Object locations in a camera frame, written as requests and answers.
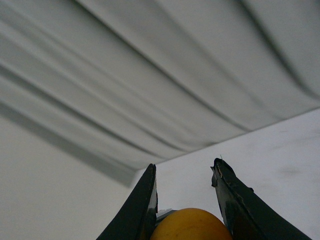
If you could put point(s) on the yellow push button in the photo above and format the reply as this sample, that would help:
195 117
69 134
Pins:
191 224

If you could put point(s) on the white pleated curtain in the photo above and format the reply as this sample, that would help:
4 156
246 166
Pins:
121 84

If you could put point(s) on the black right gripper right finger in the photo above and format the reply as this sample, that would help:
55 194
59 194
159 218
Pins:
245 215

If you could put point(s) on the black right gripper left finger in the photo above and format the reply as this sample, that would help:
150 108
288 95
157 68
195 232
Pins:
136 219

